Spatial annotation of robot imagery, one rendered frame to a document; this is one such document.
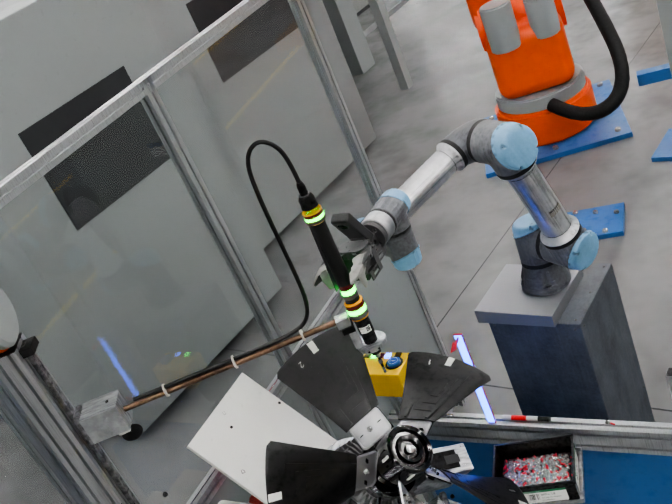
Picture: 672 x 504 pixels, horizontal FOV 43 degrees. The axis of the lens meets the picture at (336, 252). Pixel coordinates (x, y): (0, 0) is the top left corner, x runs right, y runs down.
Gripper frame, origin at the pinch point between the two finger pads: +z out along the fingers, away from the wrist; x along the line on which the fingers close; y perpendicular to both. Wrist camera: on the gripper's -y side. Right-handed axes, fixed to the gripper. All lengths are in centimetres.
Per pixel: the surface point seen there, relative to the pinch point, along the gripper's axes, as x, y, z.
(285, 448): 10.6, 25.7, 25.4
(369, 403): 5.6, 36.4, 0.3
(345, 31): 345, 119, -591
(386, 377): 26, 60, -34
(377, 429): 3.8, 41.3, 3.8
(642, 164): 25, 166, -336
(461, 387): -7, 49, -19
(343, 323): 2.2, 11.8, 0.5
